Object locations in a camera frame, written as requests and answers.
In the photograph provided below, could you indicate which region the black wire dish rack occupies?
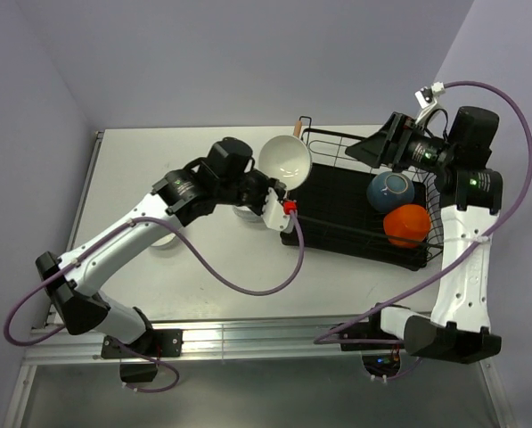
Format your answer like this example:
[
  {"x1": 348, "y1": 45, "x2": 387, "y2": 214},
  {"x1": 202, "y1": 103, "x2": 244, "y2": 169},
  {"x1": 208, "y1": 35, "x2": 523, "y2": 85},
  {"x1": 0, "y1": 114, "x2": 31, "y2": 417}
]
[{"x1": 289, "y1": 116, "x2": 443, "y2": 271}]

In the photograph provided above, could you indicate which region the blue ceramic bowl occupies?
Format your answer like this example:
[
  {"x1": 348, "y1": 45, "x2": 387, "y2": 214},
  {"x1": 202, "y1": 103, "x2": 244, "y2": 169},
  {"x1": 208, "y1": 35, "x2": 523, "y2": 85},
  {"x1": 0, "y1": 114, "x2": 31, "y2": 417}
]
[{"x1": 366, "y1": 172, "x2": 415, "y2": 213}]

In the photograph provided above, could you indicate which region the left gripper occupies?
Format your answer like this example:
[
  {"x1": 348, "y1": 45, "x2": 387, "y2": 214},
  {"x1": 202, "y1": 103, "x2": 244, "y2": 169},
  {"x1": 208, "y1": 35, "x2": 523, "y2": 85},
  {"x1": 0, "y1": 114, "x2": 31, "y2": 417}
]
[{"x1": 217, "y1": 168, "x2": 285, "y2": 217}]

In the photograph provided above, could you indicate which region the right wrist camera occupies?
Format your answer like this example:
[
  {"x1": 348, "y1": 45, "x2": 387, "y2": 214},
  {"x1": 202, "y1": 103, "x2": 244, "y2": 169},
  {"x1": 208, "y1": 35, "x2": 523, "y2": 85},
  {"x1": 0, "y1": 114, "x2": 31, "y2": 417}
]
[{"x1": 414, "y1": 82, "x2": 446, "y2": 128}]

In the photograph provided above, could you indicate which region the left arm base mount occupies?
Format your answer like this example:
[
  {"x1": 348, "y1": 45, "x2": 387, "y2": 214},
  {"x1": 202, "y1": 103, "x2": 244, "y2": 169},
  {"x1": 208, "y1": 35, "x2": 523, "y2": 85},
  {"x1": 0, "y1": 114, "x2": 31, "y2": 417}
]
[{"x1": 101, "y1": 328, "x2": 183, "y2": 384}]

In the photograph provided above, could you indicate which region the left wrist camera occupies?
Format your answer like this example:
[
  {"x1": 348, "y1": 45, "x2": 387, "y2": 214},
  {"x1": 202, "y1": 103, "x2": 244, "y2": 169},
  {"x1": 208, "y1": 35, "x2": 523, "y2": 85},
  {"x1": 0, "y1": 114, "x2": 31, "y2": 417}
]
[{"x1": 261, "y1": 188, "x2": 297, "y2": 233}]

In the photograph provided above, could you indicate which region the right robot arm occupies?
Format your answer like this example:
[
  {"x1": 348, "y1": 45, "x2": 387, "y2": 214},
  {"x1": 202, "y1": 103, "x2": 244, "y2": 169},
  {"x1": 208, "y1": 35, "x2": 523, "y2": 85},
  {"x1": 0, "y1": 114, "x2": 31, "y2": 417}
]
[{"x1": 346, "y1": 106, "x2": 503, "y2": 364}]

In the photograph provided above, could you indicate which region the single white bowl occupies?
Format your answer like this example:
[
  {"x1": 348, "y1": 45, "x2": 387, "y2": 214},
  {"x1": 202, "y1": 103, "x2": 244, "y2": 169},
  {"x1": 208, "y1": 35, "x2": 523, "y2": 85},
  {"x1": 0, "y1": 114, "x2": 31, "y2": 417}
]
[{"x1": 257, "y1": 136, "x2": 313, "y2": 191}]

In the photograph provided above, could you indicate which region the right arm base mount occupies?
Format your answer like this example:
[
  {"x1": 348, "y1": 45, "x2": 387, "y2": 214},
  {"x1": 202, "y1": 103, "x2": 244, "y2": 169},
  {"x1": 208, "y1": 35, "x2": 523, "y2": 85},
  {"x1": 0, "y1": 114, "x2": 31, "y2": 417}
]
[{"x1": 339, "y1": 322, "x2": 404, "y2": 376}]

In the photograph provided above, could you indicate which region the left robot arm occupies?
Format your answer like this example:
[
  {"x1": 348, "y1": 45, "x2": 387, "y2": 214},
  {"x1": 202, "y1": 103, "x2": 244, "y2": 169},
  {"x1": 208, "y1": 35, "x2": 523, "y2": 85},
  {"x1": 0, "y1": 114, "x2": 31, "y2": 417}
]
[{"x1": 36, "y1": 137, "x2": 290, "y2": 356}]

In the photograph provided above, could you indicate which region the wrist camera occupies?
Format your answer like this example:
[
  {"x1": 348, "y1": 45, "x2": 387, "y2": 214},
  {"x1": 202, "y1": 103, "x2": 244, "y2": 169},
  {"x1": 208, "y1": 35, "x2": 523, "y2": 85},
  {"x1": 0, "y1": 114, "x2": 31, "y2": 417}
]
[
  {"x1": 261, "y1": 188, "x2": 297, "y2": 233},
  {"x1": 414, "y1": 82, "x2": 446, "y2": 128}
]

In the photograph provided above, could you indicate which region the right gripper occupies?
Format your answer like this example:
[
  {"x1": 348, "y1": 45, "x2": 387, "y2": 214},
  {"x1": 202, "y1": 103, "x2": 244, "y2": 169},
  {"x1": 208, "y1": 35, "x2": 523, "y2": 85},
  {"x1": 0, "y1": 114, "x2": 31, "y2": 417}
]
[{"x1": 345, "y1": 111, "x2": 456, "y2": 173}]

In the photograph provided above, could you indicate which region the orange bowl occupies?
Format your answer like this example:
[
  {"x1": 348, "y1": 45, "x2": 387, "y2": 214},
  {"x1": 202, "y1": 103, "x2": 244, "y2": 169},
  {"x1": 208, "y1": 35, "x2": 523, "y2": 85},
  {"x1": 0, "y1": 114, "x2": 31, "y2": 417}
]
[{"x1": 383, "y1": 204, "x2": 431, "y2": 249}]

